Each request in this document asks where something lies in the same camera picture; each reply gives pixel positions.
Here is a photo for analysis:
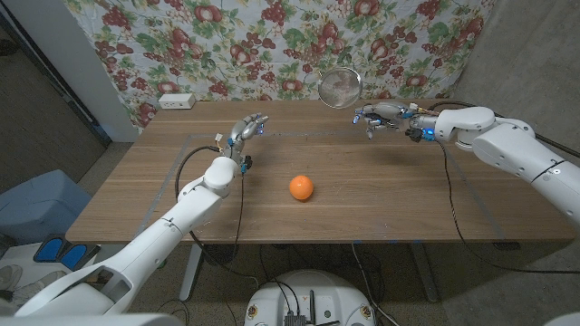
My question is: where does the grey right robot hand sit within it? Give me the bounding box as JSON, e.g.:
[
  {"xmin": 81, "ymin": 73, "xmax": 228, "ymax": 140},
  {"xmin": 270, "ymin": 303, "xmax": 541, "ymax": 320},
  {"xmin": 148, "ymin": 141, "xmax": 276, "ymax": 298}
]
[{"xmin": 352, "ymin": 101, "xmax": 425, "ymax": 143}]

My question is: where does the white robot torso base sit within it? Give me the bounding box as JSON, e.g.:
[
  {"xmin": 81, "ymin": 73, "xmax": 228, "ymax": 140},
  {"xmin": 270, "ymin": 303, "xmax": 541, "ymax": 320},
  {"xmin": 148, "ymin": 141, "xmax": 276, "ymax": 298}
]
[{"xmin": 244, "ymin": 269, "xmax": 376, "ymax": 326}]

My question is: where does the metal mesh sieve black handle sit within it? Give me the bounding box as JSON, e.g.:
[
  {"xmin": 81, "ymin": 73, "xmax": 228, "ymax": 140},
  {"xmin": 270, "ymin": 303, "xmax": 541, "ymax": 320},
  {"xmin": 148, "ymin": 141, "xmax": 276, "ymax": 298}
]
[{"xmin": 316, "ymin": 66, "xmax": 363, "ymax": 110}]

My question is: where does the grey table leg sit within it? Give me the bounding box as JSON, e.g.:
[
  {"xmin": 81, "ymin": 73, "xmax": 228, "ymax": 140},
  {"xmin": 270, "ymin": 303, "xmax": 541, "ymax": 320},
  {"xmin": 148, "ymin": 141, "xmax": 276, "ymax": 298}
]
[{"xmin": 410, "ymin": 242, "xmax": 440, "ymax": 303}]

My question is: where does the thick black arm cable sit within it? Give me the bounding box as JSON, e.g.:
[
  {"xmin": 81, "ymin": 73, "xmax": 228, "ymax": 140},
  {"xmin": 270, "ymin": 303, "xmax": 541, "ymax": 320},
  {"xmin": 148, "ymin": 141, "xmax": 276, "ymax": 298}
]
[
  {"xmin": 174, "ymin": 144, "xmax": 260, "ymax": 291},
  {"xmin": 427, "ymin": 100, "xmax": 580, "ymax": 159}
]

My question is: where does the white robot chest edge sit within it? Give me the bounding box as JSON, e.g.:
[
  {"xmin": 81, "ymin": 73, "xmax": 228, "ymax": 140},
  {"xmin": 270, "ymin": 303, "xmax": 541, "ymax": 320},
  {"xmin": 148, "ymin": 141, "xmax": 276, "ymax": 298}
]
[{"xmin": 0, "ymin": 312, "xmax": 187, "ymax": 326}]

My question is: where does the blue plastic bin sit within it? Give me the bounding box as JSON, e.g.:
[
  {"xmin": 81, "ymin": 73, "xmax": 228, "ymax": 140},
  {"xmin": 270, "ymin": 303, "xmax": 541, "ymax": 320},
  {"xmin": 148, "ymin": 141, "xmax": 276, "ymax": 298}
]
[{"xmin": 0, "ymin": 169, "xmax": 92, "ymax": 245}]

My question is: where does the round black floor fan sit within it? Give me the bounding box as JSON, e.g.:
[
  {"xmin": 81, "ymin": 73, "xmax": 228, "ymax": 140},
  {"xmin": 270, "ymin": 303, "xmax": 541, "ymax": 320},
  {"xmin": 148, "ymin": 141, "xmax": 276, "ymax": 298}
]
[{"xmin": 202, "ymin": 244, "xmax": 240, "ymax": 266}]

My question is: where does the white table leg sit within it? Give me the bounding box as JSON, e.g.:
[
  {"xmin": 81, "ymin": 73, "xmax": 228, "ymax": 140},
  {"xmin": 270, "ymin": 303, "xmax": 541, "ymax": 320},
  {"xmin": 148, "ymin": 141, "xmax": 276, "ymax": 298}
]
[{"xmin": 179, "ymin": 244, "xmax": 205, "ymax": 303}]

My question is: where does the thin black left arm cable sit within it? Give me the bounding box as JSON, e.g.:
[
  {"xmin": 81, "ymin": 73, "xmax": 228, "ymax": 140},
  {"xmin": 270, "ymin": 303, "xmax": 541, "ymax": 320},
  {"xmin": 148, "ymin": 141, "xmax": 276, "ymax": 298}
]
[{"xmin": 224, "ymin": 173, "xmax": 246, "ymax": 326}]

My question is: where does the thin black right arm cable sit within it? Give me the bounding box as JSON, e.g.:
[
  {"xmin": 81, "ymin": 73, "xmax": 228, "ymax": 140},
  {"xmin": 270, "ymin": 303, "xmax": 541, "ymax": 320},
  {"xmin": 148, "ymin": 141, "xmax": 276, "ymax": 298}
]
[{"xmin": 437, "ymin": 139, "xmax": 580, "ymax": 275}]

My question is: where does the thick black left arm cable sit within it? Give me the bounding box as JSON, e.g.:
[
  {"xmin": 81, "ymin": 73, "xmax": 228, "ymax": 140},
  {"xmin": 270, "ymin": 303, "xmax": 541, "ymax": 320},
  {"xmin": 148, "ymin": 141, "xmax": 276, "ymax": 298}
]
[{"xmin": 174, "ymin": 144, "xmax": 260, "ymax": 291}]

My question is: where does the floral fruit print backdrop cloth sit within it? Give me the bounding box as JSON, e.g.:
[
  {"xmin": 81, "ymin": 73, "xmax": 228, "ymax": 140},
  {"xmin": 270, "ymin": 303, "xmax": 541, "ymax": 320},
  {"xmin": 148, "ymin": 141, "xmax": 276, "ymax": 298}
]
[{"xmin": 63, "ymin": 0, "xmax": 498, "ymax": 135}]

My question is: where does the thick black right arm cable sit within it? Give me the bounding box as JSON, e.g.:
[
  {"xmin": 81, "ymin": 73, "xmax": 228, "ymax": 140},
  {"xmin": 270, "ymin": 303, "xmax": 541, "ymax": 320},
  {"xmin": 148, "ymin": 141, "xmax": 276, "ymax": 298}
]
[{"xmin": 427, "ymin": 100, "xmax": 580, "ymax": 159}]

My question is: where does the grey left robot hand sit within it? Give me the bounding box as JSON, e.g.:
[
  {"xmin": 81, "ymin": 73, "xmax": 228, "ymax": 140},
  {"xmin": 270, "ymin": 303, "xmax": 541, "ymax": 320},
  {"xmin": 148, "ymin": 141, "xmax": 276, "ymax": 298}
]
[{"xmin": 223, "ymin": 112, "xmax": 270, "ymax": 174}]

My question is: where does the orange fruit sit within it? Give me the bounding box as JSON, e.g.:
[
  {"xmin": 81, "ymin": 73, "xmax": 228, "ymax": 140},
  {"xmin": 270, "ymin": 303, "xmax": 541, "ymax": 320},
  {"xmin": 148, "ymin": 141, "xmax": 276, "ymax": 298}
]
[{"xmin": 288, "ymin": 175, "xmax": 314, "ymax": 202}]

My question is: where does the white power strip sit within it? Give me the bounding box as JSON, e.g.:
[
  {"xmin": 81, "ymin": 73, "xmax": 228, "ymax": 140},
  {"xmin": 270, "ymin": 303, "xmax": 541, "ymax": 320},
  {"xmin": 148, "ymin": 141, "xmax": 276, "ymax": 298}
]
[{"xmin": 158, "ymin": 92, "xmax": 197, "ymax": 110}]

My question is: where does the blue foot pedal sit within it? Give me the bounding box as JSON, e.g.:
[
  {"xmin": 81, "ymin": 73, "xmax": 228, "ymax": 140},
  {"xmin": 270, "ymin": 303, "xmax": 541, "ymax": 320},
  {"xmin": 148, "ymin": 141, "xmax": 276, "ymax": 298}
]
[
  {"xmin": 33, "ymin": 234, "xmax": 67, "ymax": 264},
  {"xmin": 59, "ymin": 243, "xmax": 102, "ymax": 273}
]

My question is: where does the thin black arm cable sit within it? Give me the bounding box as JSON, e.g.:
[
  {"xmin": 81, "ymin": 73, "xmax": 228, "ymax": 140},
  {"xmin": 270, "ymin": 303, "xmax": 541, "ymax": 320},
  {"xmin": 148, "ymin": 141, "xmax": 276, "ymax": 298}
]
[
  {"xmin": 437, "ymin": 139, "xmax": 580, "ymax": 275},
  {"xmin": 224, "ymin": 173, "xmax": 246, "ymax": 326}
]

